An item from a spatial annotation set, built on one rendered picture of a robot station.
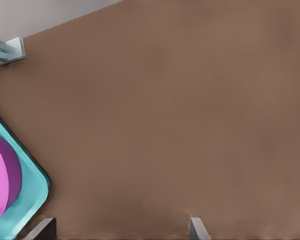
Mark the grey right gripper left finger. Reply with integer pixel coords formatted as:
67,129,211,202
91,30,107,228
23,217,58,240

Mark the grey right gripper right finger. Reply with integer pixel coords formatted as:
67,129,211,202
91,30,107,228
188,216,212,240

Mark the teal tray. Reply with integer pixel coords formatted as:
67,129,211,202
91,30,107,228
0,106,52,240

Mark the pink bowl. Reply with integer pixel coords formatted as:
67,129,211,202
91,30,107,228
0,132,23,226

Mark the silver frame post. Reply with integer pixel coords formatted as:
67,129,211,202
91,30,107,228
0,36,27,70

